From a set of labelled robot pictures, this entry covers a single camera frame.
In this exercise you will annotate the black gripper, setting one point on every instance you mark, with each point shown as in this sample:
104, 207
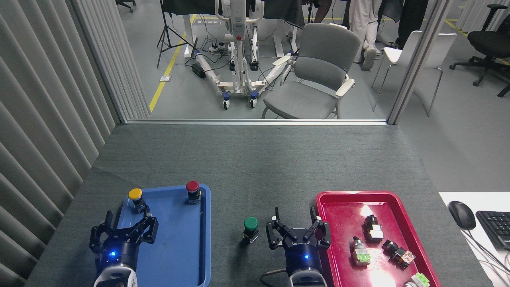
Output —
119, 251
303, 251

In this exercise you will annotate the green push button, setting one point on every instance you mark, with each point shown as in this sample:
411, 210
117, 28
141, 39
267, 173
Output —
251, 223

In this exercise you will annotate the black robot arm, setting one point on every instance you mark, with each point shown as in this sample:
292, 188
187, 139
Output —
308, 280

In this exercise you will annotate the yellow push button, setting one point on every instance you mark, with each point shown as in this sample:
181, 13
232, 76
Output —
135, 194

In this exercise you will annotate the red push button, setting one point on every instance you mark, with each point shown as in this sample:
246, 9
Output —
192, 186

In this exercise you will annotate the red plastic tray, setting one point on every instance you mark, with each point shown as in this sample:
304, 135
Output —
342, 223

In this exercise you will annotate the blue plastic tray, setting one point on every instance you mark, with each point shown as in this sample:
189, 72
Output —
179, 247

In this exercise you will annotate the black computer mouse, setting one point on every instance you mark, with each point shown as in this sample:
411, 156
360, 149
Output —
461, 214

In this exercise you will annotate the grey upholstered chair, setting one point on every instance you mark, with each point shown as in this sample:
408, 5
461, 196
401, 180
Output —
322, 67

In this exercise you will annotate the black power adapter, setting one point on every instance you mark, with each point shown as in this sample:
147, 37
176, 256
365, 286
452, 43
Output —
198, 70

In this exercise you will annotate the black keyboard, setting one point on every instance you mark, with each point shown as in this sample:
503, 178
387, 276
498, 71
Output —
496, 228

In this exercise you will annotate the white power strip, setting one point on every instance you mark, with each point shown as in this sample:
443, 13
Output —
217, 48

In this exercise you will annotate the black tripod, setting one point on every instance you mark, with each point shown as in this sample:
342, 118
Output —
167, 32

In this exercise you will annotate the white plastic chair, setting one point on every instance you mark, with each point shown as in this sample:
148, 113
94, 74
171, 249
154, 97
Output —
402, 52

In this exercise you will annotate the white stand on wheels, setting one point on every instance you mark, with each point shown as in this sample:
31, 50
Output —
238, 26

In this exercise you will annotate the person in pale trousers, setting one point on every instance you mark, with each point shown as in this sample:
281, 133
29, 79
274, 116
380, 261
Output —
360, 24

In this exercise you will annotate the person in dark clothes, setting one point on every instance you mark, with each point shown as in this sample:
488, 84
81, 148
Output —
410, 20

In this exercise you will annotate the black office chair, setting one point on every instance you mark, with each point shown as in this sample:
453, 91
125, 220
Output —
490, 42

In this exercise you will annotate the silver switch with green block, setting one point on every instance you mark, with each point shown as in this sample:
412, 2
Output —
360, 253

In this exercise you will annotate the black and white switch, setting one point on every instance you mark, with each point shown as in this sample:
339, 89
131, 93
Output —
373, 230

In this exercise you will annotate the black switch with orange block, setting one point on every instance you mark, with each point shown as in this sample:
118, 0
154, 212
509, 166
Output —
398, 253

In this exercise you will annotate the silver table edge rail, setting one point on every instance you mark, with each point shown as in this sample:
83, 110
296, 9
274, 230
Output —
255, 122

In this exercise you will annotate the white and green switch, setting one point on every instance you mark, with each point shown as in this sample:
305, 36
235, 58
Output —
418, 280

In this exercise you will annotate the silver post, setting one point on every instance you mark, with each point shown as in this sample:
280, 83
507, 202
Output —
414, 67

